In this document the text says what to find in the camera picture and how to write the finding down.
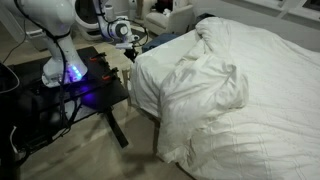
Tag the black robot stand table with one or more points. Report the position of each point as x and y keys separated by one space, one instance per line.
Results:
x=96 y=93

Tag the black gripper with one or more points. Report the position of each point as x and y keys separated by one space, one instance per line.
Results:
x=131 y=51

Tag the white duvet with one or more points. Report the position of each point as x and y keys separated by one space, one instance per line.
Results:
x=240 y=100

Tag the light wooden bed frame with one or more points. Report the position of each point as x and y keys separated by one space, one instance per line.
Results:
x=125 y=83

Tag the white bedsheet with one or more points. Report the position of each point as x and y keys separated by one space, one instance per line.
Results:
x=150 y=70

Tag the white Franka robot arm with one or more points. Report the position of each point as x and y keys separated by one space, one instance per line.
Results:
x=60 y=40

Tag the white armchair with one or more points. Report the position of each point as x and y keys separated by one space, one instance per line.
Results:
x=170 y=18

